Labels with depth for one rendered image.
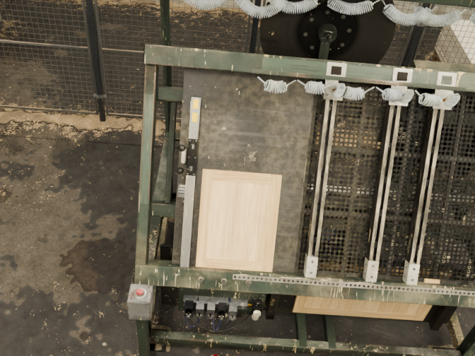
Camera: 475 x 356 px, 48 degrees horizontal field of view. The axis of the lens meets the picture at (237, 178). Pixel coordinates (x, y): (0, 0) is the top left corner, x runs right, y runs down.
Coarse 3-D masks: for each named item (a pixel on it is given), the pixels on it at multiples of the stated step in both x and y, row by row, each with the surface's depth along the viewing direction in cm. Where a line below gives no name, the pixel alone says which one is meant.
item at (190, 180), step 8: (192, 104) 280; (200, 104) 280; (192, 128) 282; (192, 136) 283; (192, 176) 287; (192, 184) 288; (192, 192) 289; (184, 200) 290; (192, 200) 290; (184, 208) 291; (192, 208) 291; (184, 216) 292; (192, 216) 293; (184, 224) 292; (184, 232) 293; (184, 240) 294; (184, 248) 295; (184, 256) 296; (184, 264) 297
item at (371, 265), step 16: (400, 112) 280; (384, 128) 287; (384, 144) 285; (384, 160) 285; (384, 176) 287; (384, 192) 290; (384, 208) 290; (384, 224) 292; (368, 256) 297; (368, 272) 297
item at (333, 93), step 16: (336, 64) 271; (336, 96) 265; (320, 128) 286; (320, 144) 283; (320, 160) 284; (320, 176) 286; (320, 192) 291; (320, 208) 289; (320, 224) 291; (304, 272) 301
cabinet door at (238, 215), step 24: (216, 192) 292; (240, 192) 292; (264, 192) 292; (216, 216) 294; (240, 216) 295; (264, 216) 295; (216, 240) 297; (240, 240) 298; (264, 240) 298; (216, 264) 300; (240, 264) 300; (264, 264) 300
